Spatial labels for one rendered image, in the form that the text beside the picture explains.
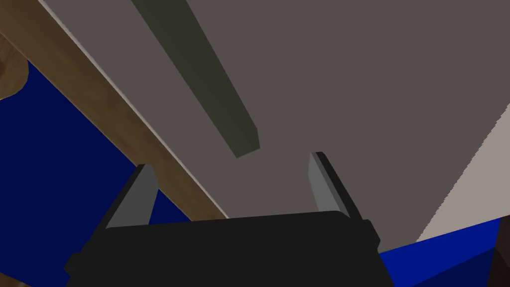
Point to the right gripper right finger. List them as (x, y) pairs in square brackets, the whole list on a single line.
[(329, 187)]

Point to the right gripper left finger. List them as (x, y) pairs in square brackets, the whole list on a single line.
[(135, 201)]

